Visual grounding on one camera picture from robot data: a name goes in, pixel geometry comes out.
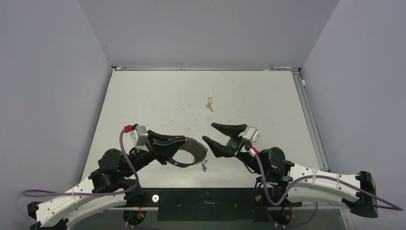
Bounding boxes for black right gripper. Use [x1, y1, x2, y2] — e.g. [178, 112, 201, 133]
[203, 123, 266, 174]

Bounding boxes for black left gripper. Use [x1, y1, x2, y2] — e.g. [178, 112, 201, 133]
[123, 130, 187, 177]

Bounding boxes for large metal keyring organizer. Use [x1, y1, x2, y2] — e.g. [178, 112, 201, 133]
[168, 138, 208, 168]

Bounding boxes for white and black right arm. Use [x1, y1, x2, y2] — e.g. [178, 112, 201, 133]
[202, 123, 378, 218]

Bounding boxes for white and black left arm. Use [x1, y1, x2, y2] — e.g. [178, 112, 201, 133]
[23, 125, 190, 230]

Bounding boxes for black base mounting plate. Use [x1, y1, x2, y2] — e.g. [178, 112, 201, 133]
[122, 188, 302, 225]

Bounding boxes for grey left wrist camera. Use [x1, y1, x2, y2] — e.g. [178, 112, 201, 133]
[130, 125, 148, 147]

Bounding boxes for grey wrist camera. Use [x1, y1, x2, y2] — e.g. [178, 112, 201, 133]
[130, 125, 148, 147]
[242, 126, 259, 145]

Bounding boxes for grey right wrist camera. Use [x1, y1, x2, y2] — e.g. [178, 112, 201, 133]
[242, 126, 259, 145]

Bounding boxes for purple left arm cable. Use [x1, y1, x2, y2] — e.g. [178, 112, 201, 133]
[22, 125, 140, 198]

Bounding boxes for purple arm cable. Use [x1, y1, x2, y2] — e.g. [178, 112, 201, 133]
[22, 125, 140, 198]
[248, 147, 404, 212]

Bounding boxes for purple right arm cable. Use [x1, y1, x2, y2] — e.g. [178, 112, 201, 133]
[248, 147, 404, 212]

